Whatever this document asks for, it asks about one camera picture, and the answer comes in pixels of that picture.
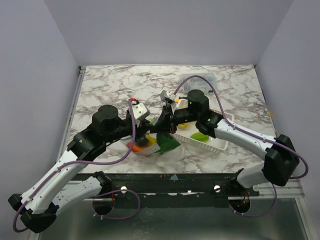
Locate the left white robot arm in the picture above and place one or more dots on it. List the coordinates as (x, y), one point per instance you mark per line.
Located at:
(39, 206)

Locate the yellow toy lemon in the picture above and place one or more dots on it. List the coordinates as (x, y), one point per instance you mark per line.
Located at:
(184, 125)

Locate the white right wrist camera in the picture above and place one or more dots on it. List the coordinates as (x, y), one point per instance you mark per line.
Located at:
(168, 98)

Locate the green toy star fruit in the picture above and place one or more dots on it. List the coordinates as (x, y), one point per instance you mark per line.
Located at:
(198, 136)

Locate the white perforated plastic basket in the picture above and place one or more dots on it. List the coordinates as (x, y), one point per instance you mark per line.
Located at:
(215, 145)

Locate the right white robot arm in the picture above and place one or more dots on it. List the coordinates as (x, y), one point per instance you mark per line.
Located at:
(278, 154)

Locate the green toy leafy vegetable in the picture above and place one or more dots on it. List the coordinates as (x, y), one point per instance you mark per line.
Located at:
(166, 143)

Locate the clear plastic screw box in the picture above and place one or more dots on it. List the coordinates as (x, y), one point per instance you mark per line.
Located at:
(197, 83)

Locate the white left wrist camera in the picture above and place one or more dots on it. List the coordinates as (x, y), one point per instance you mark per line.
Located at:
(140, 111)

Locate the yellow toy banana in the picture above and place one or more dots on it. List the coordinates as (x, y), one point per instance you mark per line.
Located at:
(151, 140)

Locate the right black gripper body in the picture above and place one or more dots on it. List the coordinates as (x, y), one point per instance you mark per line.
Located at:
(170, 118)

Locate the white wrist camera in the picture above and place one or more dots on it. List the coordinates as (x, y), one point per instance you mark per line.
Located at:
(140, 111)
(168, 98)

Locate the clear zip top bag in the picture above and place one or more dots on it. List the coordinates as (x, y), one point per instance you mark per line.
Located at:
(149, 150)

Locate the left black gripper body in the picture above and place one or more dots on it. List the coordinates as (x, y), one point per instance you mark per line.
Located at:
(125, 129)

